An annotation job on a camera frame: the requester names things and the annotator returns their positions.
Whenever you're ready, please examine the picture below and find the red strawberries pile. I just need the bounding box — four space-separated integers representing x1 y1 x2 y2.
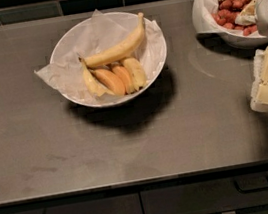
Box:
212 0 257 37

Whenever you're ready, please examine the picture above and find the short yellow banana right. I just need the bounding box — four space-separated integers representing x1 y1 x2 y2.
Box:
122 57 147 91

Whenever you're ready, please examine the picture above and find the orange fruit wedge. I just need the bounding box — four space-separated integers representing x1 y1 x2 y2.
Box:
110 63 134 95
92 68 126 96

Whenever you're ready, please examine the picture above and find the white bowl with strawberries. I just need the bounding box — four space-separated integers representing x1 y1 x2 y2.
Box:
192 0 268 49

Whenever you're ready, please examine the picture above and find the pale lemon piece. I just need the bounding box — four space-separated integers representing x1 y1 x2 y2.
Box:
235 0 257 26

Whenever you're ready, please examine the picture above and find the orange fruit wedge left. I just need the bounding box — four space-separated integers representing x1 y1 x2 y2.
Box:
92 68 126 96

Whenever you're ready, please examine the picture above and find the long yellow banana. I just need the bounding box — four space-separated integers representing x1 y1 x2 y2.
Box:
82 13 146 68

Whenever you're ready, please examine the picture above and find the right black drawer handle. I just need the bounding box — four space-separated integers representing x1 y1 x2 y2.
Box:
233 174 268 194

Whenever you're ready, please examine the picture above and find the small yellow banana left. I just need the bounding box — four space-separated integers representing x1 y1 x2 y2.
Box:
79 58 114 97

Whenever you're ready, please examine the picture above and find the white paper bowl liner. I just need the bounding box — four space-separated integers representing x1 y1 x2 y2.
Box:
25 0 173 116

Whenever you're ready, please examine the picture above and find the orange fruit wedge right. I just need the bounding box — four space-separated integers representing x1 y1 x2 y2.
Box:
110 63 134 95

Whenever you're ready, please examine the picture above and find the white bowl with fruit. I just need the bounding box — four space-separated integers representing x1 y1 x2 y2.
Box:
43 4 176 116

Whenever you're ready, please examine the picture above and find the right dark drawer front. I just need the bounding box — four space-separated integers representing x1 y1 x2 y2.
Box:
141 172 268 214

